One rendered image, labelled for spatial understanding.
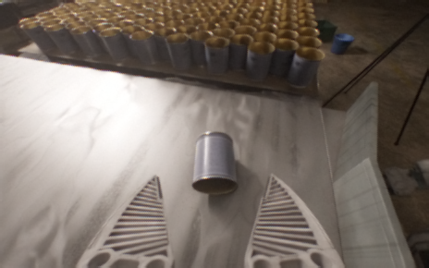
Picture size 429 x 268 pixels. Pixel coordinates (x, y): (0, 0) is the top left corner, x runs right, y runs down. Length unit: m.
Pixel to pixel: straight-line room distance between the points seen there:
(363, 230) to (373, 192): 0.05
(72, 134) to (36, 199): 0.14
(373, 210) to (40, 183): 0.51
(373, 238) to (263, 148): 0.19
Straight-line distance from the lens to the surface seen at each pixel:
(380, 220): 0.26
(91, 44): 0.76
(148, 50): 0.59
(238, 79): 0.50
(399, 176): 0.86
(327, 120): 0.45
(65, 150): 0.45
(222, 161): 0.23
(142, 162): 0.34
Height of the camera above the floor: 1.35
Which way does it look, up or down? 51 degrees down
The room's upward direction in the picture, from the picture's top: 2 degrees counter-clockwise
